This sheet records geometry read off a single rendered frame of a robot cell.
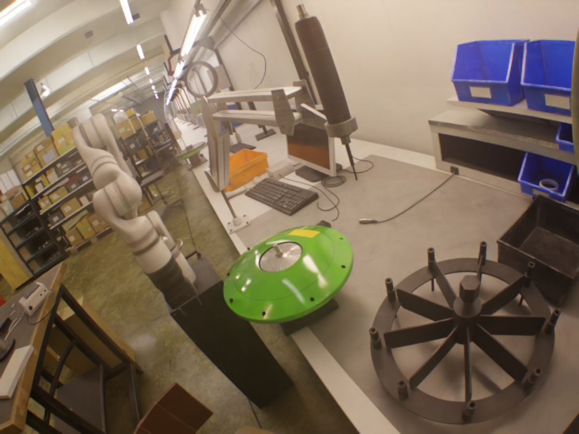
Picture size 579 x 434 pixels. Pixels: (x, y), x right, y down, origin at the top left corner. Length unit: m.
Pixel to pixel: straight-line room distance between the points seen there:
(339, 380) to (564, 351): 0.46
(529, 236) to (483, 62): 0.59
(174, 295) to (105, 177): 0.30
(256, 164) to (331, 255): 1.16
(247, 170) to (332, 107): 1.29
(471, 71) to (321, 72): 0.70
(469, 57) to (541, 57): 0.24
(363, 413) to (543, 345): 0.35
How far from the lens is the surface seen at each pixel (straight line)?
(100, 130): 0.86
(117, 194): 0.61
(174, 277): 0.67
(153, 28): 9.23
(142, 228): 0.63
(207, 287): 1.15
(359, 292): 0.77
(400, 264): 0.81
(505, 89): 0.88
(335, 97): 0.45
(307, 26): 0.45
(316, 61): 0.45
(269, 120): 0.60
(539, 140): 0.96
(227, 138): 0.93
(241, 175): 1.69
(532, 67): 0.92
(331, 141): 1.23
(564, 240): 0.91
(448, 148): 1.25
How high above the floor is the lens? 1.47
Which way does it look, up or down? 28 degrees down
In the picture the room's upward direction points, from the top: 22 degrees counter-clockwise
